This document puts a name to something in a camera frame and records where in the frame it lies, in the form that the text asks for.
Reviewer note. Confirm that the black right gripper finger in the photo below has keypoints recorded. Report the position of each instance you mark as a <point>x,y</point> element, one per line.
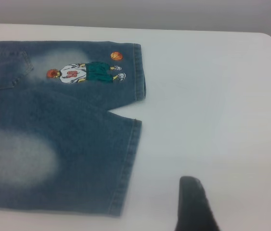
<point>195,207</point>

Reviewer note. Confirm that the blue denim shorts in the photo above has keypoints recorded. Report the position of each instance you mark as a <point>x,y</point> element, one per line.
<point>53,125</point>

